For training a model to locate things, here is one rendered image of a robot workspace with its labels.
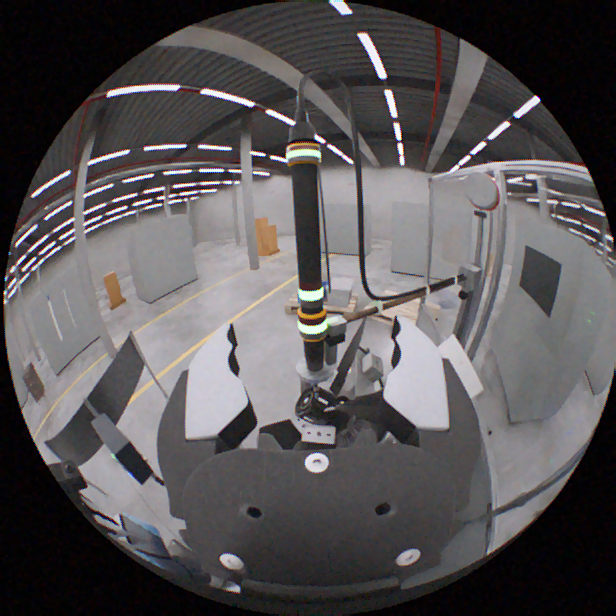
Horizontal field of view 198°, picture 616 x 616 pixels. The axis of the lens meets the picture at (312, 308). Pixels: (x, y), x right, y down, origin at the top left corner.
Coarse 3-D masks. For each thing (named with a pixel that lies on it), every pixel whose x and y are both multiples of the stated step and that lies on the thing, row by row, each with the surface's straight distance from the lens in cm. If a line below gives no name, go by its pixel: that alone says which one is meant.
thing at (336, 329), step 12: (336, 324) 33; (336, 336) 34; (324, 348) 37; (336, 348) 36; (300, 360) 39; (324, 360) 39; (336, 360) 38; (300, 372) 37; (312, 372) 37; (324, 372) 37
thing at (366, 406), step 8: (376, 392) 49; (352, 400) 55; (360, 400) 48; (368, 400) 45; (376, 400) 43; (336, 408) 52; (344, 408) 48; (352, 408) 46; (360, 408) 43; (368, 408) 41; (376, 408) 40; (360, 416) 40; (368, 416) 39; (376, 424) 36
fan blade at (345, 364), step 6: (366, 318) 71; (360, 324) 64; (360, 330) 69; (354, 336) 63; (360, 336) 76; (354, 342) 68; (348, 348) 63; (354, 348) 72; (348, 354) 67; (354, 354) 75; (342, 360) 63; (348, 360) 70; (342, 366) 66; (348, 366) 72; (342, 372) 68
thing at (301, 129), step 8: (296, 112) 31; (304, 112) 31; (296, 120) 30; (304, 120) 30; (296, 128) 29; (304, 128) 29; (312, 128) 29; (296, 136) 28; (304, 136) 28; (312, 136) 28; (304, 344) 34; (312, 344) 33; (320, 344) 33; (304, 352) 35; (312, 352) 34; (320, 352) 34; (312, 360) 35; (320, 360) 35; (312, 368) 36; (320, 368) 37
